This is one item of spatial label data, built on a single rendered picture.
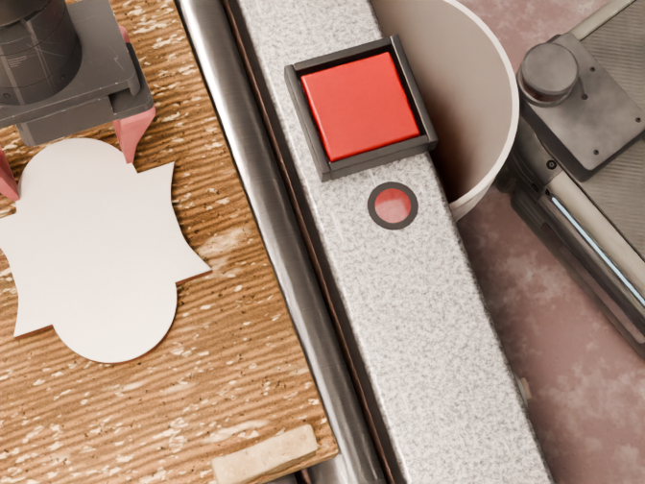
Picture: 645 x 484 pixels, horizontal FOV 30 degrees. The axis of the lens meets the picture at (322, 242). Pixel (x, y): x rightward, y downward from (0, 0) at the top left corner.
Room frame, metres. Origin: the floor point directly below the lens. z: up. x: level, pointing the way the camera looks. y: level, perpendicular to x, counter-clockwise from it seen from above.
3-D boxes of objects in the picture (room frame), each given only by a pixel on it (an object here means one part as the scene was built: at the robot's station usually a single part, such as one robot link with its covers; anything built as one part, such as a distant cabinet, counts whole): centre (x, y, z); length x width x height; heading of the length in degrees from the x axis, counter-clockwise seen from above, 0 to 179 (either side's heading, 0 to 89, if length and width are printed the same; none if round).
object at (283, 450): (0.08, 0.01, 0.95); 0.06 x 0.02 x 0.03; 119
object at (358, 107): (0.31, -0.01, 0.92); 0.06 x 0.06 x 0.01; 28
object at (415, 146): (0.31, -0.01, 0.92); 0.08 x 0.08 x 0.02; 28
